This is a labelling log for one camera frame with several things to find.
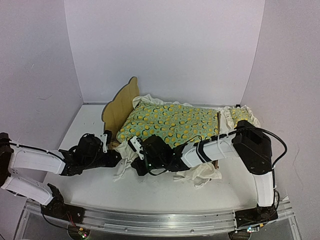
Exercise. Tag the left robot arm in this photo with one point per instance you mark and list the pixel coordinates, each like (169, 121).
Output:
(91, 152)

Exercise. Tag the wooden pet bed frame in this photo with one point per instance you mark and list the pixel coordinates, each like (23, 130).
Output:
(116, 111)

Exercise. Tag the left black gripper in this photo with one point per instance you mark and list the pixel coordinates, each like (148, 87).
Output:
(110, 154)

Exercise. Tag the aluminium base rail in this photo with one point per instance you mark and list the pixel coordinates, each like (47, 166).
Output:
(35, 224)

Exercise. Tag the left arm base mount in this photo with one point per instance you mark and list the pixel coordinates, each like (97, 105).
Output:
(57, 208)

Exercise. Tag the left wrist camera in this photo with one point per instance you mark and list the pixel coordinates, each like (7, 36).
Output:
(105, 139)

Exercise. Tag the small lemon print pillow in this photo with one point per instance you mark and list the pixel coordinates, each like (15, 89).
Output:
(230, 116)

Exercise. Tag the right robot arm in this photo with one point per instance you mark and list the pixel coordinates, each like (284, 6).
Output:
(258, 148)

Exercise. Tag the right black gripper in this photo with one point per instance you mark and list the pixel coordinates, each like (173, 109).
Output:
(138, 164)

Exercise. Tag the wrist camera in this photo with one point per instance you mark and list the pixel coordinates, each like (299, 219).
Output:
(136, 145)
(105, 139)

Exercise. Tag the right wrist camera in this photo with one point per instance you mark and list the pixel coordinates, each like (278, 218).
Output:
(136, 145)

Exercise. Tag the lemon print ruffled mattress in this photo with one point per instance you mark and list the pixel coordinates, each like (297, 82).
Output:
(174, 122)

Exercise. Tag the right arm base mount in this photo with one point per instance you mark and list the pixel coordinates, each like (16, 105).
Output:
(252, 217)

